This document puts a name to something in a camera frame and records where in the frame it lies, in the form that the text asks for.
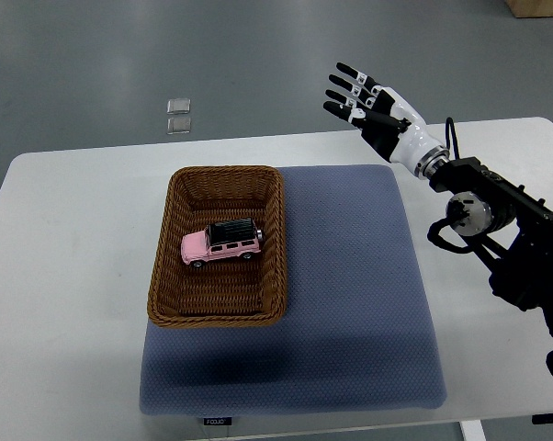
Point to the black white robotic hand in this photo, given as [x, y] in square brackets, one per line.
[387, 122]

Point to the white table leg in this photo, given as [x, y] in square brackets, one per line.
[472, 430]

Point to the upper floor socket plate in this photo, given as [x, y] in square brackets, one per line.
[177, 106]

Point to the pink toy car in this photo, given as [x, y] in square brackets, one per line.
[222, 240]

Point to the wooden box corner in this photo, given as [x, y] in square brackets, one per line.
[531, 8]

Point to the blue grey foam mat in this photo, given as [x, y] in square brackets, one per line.
[357, 334]

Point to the brown wicker basket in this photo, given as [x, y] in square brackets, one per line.
[233, 292]

